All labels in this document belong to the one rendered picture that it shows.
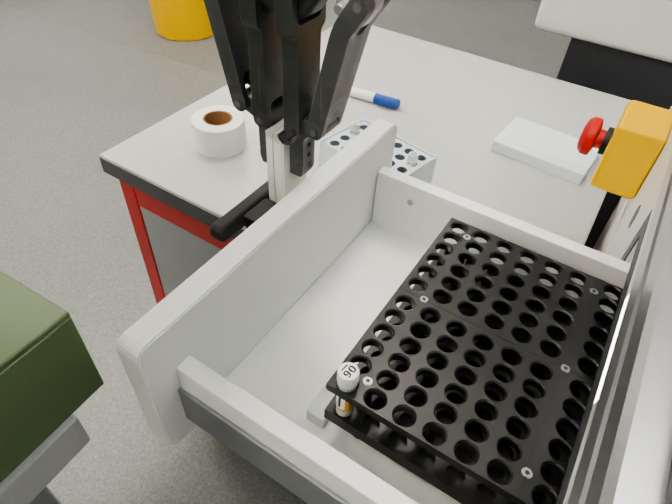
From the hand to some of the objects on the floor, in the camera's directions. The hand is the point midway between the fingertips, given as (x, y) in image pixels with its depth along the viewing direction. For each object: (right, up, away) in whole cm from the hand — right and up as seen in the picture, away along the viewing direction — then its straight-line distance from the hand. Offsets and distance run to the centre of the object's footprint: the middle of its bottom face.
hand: (287, 166), depth 38 cm
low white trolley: (+10, -42, +91) cm, 101 cm away
